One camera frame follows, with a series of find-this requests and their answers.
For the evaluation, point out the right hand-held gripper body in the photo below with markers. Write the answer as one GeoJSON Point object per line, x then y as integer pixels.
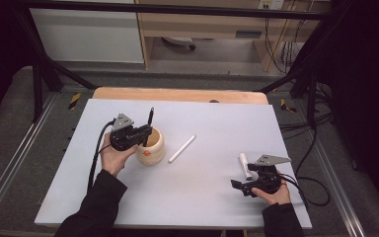
{"type": "Point", "coordinates": [266, 182]}

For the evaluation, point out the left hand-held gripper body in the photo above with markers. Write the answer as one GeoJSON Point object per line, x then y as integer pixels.
{"type": "Point", "coordinates": [123, 136]}

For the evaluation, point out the black pen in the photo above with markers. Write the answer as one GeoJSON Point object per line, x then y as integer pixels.
{"type": "Point", "coordinates": [151, 115]}

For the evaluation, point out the cream ribbed pen holder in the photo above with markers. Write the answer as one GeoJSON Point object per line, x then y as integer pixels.
{"type": "Point", "coordinates": [154, 153]}

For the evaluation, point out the person's right hand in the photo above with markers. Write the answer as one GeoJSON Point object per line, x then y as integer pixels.
{"type": "Point", "coordinates": [278, 198]}

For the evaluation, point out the person's left hand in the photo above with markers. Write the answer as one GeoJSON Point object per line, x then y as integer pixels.
{"type": "Point", "coordinates": [113, 159]}

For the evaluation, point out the white marker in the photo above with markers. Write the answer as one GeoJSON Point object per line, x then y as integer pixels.
{"type": "Point", "coordinates": [244, 163]}

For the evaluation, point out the white pen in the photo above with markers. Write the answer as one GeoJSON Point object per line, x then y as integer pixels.
{"type": "Point", "coordinates": [182, 148]}

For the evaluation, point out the wooden table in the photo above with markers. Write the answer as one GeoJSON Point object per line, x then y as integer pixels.
{"type": "Point", "coordinates": [177, 94]}

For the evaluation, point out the yellow black floor tape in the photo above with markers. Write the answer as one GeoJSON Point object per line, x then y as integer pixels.
{"type": "Point", "coordinates": [287, 106]}
{"type": "Point", "coordinates": [74, 101]}

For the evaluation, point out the office chair base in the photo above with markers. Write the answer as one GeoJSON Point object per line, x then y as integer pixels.
{"type": "Point", "coordinates": [179, 41]}

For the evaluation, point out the white cabinet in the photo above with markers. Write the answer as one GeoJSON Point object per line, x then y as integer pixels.
{"type": "Point", "coordinates": [85, 36]}

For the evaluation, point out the light wooden desk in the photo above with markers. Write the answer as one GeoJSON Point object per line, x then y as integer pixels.
{"type": "Point", "coordinates": [207, 24]}

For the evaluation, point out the aluminium floor rail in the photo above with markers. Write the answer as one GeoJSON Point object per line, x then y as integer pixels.
{"type": "Point", "coordinates": [16, 154]}
{"type": "Point", "coordinates": [335, 184]}

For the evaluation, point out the black metal frame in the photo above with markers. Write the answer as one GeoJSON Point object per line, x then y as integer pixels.
{"type": "Point", "coordinates": [177, 9]}

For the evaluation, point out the wall power outlet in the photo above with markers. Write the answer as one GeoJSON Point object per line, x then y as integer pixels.
{"type": "Point", "coordinates": [271, 4]}

